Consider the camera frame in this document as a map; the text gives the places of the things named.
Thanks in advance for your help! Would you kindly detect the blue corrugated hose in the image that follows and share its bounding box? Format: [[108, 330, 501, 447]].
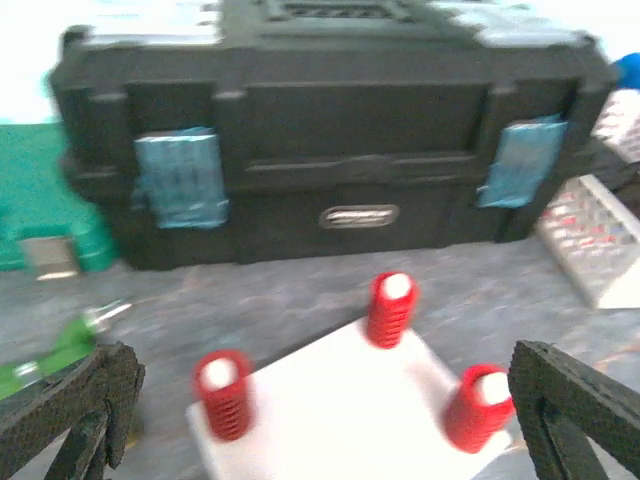
[[612, 52, 640, 91]]

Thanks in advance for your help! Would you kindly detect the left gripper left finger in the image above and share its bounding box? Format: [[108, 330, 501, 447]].
[[1, 342, 145, 479]]

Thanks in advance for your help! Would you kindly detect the green tool case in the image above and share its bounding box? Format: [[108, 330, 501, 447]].
[[1, 123, 118, 272]]

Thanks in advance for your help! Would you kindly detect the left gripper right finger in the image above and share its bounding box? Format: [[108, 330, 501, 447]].
[[508, 340, 639, 480]]

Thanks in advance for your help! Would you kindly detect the white peg base plate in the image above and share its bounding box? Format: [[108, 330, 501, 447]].
[[187, 321, 511, 479]]

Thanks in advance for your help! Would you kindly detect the red spring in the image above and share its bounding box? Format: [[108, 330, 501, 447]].
[[192, 349, 254, 442], [442, 364, 515, 454], [364, 272, 419, 349]]

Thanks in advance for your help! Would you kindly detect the white plastic basket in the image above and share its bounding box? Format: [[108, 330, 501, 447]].
[[534, 89, 640, 310]]

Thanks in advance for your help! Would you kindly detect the red spring top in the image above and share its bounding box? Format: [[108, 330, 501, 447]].
[[442, 364, 515, 454]]

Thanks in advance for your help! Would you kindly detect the black toolbox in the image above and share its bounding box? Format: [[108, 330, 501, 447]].
[[50, 1, 617, 270]]

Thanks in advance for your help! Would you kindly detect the green hose nozzle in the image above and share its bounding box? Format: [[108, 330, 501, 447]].
[[1, 299, 133, 400]]

